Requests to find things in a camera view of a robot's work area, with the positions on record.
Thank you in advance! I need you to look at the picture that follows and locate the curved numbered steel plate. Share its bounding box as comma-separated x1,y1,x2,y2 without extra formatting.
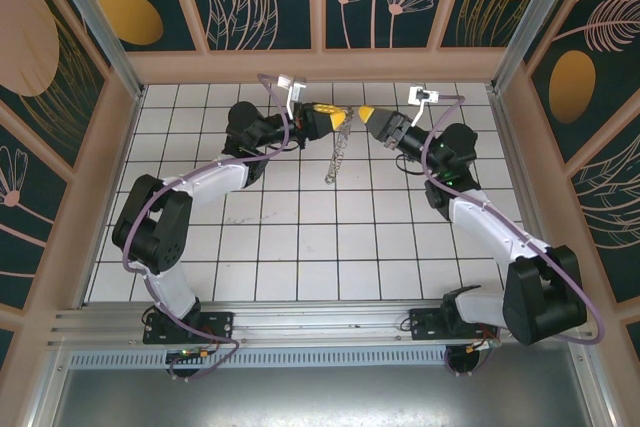
323,114,355,187

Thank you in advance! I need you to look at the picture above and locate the grey metal sheet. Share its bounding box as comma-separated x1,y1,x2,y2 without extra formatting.
52,365,599,427

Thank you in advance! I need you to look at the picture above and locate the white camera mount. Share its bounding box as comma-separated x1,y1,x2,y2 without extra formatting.
410,96,428,129
275,74,301,119

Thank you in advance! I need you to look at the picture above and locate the aluminium corner post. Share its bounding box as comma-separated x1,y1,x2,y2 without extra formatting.
39,0,147,101
488,0,587,94

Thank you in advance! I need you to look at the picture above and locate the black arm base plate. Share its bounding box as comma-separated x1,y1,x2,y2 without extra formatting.
408,306,454,343
143,310,236,346

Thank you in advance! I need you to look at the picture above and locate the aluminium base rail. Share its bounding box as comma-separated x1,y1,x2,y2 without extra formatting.
48,298,594,348

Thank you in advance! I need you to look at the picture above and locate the red black wire bundle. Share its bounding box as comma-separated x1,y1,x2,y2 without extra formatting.
462,331,502,354
169,329,224,364

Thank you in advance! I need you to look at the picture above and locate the slotted cable duct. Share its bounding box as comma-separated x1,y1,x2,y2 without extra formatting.
66,348,576,369

